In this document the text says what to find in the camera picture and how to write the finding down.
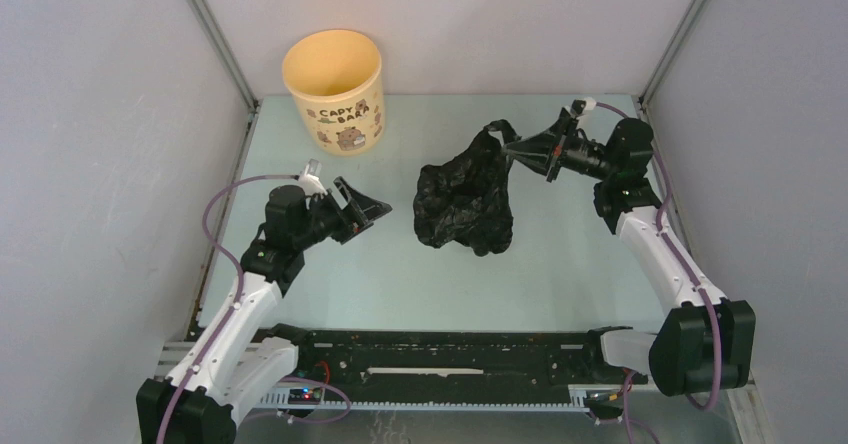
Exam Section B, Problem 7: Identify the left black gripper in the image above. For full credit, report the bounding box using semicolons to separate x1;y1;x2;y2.
293;177;390;250

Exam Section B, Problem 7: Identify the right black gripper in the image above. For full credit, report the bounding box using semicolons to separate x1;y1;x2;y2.
500;115;615;183

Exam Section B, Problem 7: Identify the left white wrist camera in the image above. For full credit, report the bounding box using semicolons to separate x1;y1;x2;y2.
296;159;328;197

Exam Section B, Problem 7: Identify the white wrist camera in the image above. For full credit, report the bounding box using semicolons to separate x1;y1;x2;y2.
570;97;597;120
296;159;328;197

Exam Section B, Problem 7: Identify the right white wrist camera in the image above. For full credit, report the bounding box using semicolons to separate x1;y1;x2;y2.
570;97;597;120

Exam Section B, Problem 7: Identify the left aluminium frame post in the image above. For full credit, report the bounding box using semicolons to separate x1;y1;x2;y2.
186;0;259;113

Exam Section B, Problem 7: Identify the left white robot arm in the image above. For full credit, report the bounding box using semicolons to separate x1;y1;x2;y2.
136;172;392;443

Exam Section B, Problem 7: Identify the aluminium frame post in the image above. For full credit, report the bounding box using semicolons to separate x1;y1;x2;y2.
639;0;710;109
186;0;259;113

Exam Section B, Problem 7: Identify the right aluminium frame post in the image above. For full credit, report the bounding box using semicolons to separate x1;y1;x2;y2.
639;0;710;109

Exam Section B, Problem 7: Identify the white cable duct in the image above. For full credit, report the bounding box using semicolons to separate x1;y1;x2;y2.
248;387;627;414

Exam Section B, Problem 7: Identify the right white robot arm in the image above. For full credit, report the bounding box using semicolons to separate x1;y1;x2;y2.
505;100;756;400

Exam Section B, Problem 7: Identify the black trash bag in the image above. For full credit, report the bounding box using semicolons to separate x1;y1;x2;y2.
413;120;518;257

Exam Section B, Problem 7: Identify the small electronics board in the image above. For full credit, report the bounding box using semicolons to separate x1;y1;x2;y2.
287;387;323;405

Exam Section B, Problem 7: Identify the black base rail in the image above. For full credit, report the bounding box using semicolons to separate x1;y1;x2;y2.
265;324;626;407

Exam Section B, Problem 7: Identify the yellow capybara trash bin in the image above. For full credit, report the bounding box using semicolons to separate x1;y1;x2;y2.
281;29;387;157

